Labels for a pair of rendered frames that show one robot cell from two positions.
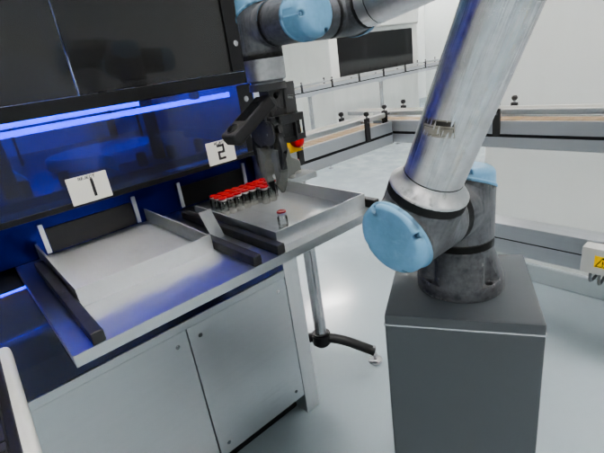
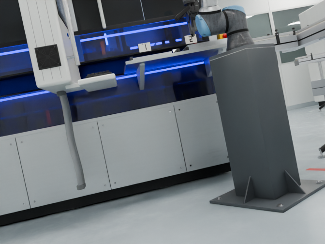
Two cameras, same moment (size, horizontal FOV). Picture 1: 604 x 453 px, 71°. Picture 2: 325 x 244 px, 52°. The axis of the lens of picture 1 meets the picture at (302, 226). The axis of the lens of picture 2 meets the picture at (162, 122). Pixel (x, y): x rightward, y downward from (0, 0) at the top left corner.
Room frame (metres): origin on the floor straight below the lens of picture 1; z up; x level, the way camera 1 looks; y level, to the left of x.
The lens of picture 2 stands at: (-1.10, -0.78, 0.56)
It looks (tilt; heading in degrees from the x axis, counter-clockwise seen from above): 2 degrees down; 31
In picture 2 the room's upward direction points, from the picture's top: 12 degrees counter-clockwise
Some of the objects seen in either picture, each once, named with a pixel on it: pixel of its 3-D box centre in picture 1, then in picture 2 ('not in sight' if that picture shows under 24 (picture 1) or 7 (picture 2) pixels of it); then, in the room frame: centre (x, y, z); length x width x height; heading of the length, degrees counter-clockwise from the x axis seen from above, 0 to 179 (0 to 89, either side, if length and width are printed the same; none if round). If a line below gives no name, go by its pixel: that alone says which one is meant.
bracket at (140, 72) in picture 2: not in sight; (141, 77); (0.74, 0.41, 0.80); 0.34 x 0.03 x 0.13; 39
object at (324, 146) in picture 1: (324, 141); (253, 45); (1.60, -0.13, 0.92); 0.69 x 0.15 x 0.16; 129
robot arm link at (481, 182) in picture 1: (457, 199); (233, 19); (0.69, -0.27, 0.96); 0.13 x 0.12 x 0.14; 129
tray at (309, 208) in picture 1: (275, 206); (201, 50); (0.97, 0.06, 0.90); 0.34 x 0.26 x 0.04; 38
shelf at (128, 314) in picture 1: (208, 237); (176, 59); (0.90, 0.22, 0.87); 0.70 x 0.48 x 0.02; 129
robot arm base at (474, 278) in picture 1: (459, 258); (239, 40); (0.69, -0.28, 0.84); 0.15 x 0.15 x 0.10
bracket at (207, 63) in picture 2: not in sight; (214, 64); (1.05, 0.02, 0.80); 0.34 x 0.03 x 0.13; 39
